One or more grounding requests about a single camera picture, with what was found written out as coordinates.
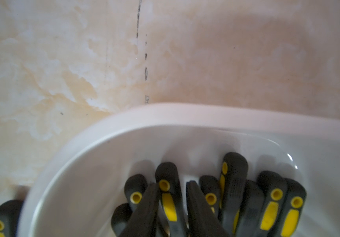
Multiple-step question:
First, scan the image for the yellow black file tool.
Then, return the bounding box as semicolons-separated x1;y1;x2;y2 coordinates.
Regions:
111;203;132;237
219;152;249;237
199;175;220;218
124;174;148;212
268;178;307;237
0;199;23;237
254;170;287;237
155;162;189;237
235;180;264;237

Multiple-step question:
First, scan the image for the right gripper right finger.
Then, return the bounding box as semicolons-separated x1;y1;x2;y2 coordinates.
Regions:
186;181;229;237

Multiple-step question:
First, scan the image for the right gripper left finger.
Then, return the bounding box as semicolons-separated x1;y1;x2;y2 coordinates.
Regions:
119;183;161;237

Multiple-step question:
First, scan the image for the white plastic storage box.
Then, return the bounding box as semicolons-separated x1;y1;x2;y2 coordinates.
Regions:
17;103;340;237

